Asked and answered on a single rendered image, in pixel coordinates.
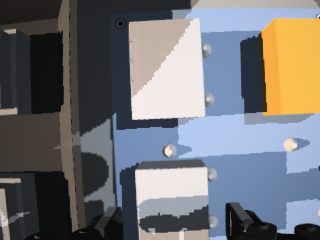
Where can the orange rectangular block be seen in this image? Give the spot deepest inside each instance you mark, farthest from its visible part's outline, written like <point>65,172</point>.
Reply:
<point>289,52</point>

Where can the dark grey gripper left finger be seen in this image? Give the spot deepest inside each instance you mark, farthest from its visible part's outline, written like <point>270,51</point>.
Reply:
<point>110,226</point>

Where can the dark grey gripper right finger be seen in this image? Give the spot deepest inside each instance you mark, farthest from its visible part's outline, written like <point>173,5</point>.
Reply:
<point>239,222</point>

